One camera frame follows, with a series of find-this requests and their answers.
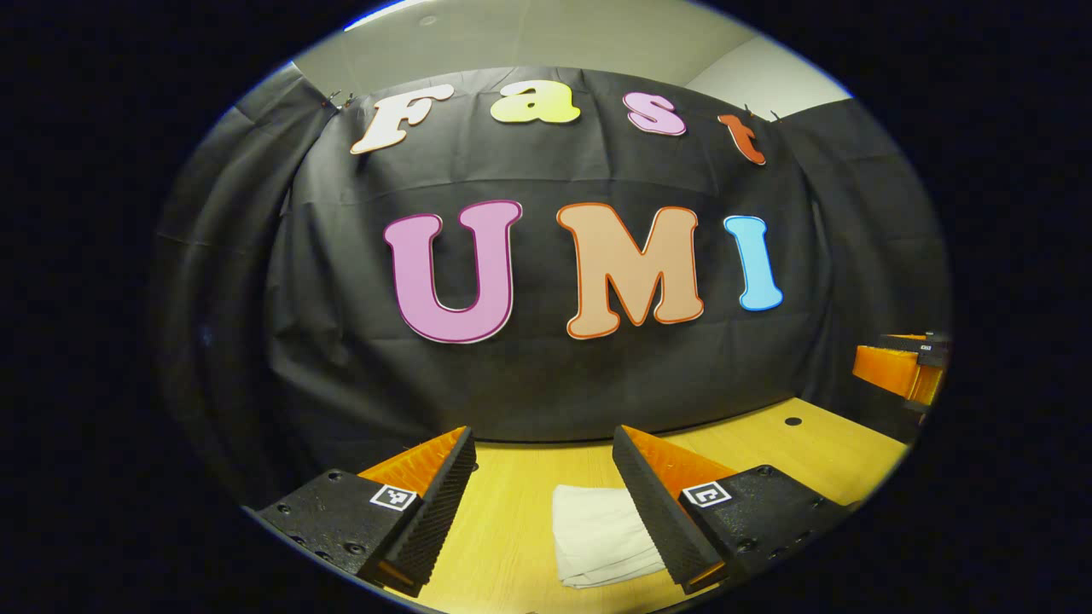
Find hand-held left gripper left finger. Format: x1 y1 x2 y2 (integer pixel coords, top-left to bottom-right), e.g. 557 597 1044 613
253 426 477 598

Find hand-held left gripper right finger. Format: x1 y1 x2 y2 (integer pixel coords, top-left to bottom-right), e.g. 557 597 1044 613
611 425 854 595

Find black backdrop cloth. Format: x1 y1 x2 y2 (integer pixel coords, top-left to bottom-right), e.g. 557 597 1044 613
152 64 952 504

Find white jeans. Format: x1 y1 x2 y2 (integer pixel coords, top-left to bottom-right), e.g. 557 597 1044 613
551 484 668 589

